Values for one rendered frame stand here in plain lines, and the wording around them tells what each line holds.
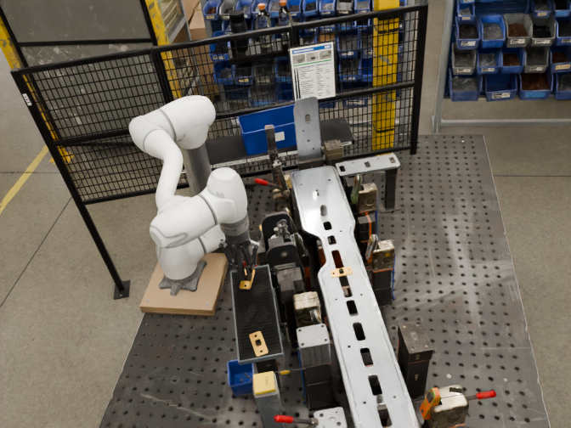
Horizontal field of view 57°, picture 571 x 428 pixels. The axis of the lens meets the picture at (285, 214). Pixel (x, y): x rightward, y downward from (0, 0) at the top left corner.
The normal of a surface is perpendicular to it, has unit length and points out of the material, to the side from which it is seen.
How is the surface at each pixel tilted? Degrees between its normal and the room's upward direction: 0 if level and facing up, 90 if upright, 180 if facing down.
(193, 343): 0
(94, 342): 0
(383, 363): 0
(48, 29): 91
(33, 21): 91
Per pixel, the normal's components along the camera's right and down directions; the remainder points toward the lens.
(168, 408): -0.10, -0.73
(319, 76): 0.15, 0.66
